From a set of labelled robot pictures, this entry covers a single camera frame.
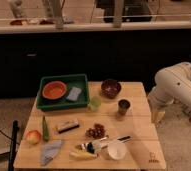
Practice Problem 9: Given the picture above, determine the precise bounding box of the dark grape bunch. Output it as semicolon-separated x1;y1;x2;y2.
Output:
85;123;105;139

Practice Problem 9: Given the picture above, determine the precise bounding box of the red yellow apple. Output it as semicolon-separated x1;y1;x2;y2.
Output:
26;130;41;145

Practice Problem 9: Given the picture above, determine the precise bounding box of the orange bowl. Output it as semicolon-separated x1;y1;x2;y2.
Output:
42;81;67;100

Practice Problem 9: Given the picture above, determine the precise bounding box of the white cup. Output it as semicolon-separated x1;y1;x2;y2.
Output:
107;142;127;160

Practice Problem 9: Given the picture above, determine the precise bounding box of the light green cup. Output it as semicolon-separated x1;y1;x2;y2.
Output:
88;96;101;112

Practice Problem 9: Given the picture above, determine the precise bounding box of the green plastic tray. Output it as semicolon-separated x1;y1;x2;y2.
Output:
36;74;90;111

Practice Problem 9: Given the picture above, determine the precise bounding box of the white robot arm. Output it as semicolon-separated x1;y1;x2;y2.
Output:
147;62;191;123

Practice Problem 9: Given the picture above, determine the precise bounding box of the wooden black board eraser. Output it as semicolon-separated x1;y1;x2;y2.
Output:
56;120;79;134

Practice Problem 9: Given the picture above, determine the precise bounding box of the silver fork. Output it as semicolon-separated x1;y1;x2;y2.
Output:
75;135;109;150

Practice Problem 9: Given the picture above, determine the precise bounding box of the green cucumber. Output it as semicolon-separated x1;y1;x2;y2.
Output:
42;116;50;142

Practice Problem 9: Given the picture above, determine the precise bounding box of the black handled knife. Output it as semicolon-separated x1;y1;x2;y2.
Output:
101;136;132;148

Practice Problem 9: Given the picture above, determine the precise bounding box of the grey sponge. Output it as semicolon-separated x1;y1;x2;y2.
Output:
66;87;82;101

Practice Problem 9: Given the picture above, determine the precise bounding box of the yellow banana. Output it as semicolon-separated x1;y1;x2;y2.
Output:
70;150;97;159

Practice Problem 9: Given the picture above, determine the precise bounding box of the black chair frame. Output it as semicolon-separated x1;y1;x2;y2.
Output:
8;120;19;171

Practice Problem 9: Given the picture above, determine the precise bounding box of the dark brown bowl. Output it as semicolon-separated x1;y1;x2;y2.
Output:
101;79;121;99

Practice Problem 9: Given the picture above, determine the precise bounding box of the dark metal cup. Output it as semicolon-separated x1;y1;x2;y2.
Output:
118;99;131;116

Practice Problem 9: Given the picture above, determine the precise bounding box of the blue grey cloth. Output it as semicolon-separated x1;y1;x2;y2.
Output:
40;140;63;166

